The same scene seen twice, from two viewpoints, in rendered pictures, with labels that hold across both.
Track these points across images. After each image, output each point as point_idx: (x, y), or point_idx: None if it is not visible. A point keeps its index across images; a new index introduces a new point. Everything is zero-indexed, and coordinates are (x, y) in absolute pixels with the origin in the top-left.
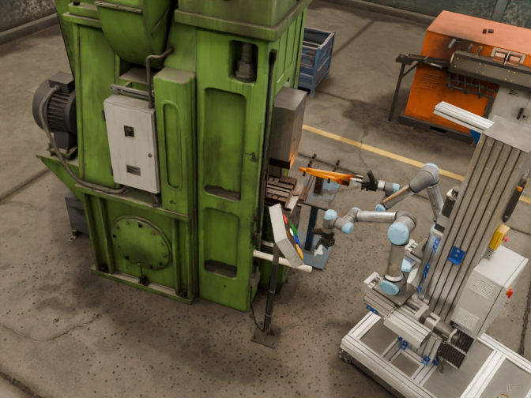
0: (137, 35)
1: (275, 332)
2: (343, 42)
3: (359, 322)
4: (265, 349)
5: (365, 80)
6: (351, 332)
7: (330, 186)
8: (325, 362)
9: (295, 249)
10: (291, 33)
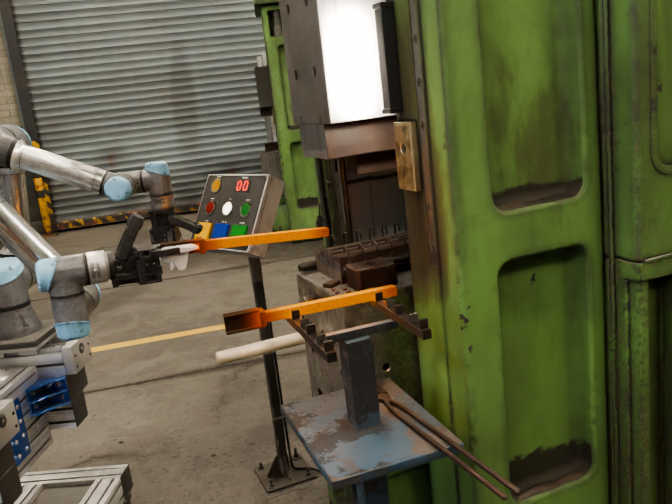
0: None
1: (273, 480)
2: None
3: (104, 500)
4: (268, 460)
5: None
6: (115, 480)
7: (348, 453)
8: (157, 503)
9: (200, 207)
10: None
